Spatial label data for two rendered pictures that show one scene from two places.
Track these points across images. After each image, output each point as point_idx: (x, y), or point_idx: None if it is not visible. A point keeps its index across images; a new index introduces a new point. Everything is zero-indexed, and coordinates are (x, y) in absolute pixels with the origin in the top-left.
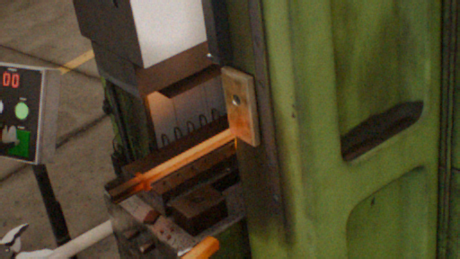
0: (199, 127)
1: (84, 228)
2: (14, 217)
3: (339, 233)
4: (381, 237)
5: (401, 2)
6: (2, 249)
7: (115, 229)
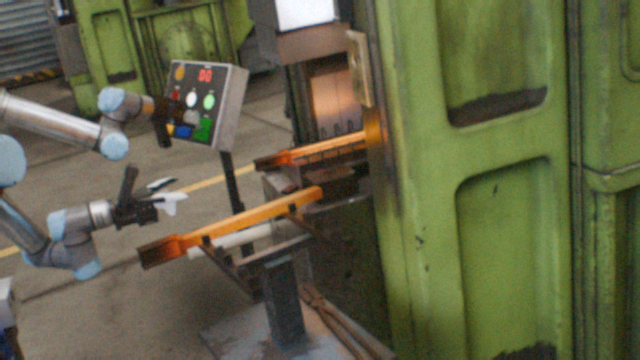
0: None
1: None
2: (236, 248)
3: (445, 203)
4: (507, 233)
5: None
6: (145, 190)
7: None
